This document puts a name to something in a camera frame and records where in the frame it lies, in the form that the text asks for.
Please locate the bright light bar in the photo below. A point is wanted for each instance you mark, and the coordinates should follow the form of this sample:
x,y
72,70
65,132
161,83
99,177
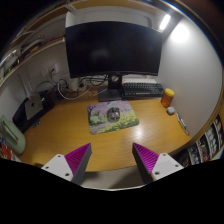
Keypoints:
x,y
164,22

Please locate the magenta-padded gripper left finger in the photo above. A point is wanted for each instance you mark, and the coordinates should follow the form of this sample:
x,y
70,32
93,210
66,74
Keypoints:
x,y
76,160

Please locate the white power strip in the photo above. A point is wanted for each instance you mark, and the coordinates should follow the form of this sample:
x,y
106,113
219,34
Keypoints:
x,y
75,84

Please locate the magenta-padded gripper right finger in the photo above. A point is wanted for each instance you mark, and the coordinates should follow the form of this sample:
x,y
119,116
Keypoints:
x,y
146,160

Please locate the orange jar with yellow lid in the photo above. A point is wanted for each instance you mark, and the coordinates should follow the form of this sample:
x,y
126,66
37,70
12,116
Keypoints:
x,y
167,98

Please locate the low shelf unit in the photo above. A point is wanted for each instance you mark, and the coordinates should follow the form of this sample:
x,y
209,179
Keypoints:
x,y
206,140

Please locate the transparent computer mouse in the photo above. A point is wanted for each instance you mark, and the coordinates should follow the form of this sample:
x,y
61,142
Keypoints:
x,y
113,114

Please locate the black desk riser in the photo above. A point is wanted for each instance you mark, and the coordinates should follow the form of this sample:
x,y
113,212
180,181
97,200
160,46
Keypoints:
x,y
20,120

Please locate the black keyboard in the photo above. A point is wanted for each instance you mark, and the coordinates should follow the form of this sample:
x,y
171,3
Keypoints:
x,y
143,90

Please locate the white wall socket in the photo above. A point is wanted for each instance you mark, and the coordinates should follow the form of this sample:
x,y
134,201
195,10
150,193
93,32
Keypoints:
x,y
50,70

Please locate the green plastic jug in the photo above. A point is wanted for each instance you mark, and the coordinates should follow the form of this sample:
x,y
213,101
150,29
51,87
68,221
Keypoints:
x,y
15,138

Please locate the cherry blossom print mouse pad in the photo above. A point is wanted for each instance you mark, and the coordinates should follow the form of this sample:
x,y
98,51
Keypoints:
x,y
128,118

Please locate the black monitor with stand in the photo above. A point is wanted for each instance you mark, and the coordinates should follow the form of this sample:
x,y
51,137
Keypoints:
x,y
113,48

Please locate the colourful printed box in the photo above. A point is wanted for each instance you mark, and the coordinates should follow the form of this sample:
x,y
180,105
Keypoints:
x,y
6,151

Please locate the wooden wall shelf unit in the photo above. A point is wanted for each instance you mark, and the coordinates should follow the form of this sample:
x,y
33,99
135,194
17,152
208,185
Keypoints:
x,y
30,40

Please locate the small grey earbud case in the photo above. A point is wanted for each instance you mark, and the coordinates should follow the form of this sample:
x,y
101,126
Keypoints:
x,y
170,110

